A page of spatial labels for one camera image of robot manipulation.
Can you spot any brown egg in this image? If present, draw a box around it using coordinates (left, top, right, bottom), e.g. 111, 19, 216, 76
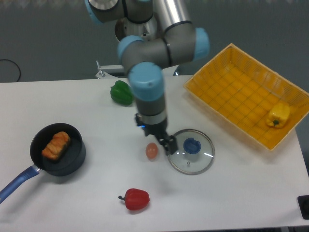
145, 143, 158, 160

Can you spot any orange bread loaf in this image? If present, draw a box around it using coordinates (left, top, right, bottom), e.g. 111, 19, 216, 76
41, 131, 71, 161

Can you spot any black cable on floor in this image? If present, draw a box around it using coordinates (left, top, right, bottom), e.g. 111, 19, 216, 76
0, 59, 22, 83

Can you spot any red bell pepper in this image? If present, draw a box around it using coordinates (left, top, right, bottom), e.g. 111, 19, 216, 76
118, 188, 150, 211

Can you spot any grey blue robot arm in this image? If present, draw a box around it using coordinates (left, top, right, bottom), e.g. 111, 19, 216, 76
85, 0, 210, 155

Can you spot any yellow bell pepper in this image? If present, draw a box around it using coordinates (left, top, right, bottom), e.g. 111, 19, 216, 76
266, 102, 291, 128

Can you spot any green bell pepper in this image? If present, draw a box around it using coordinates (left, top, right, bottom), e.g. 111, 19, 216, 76
110, 80, 133, 106

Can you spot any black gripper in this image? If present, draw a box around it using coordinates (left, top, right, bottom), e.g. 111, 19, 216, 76
142, 118, 178, 155

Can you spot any black device table edge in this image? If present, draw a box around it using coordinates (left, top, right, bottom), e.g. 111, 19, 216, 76
297, 195, 309, 220

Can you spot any black pot blue handle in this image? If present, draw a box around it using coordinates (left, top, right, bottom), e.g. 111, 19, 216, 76
0, 123, 86, 203

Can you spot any yellow plastic basket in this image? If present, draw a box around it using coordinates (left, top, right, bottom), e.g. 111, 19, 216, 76
184, 43, 309, 150

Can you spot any glass lid blue knob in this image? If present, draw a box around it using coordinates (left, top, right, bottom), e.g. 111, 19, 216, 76
167, 129, 215, 175

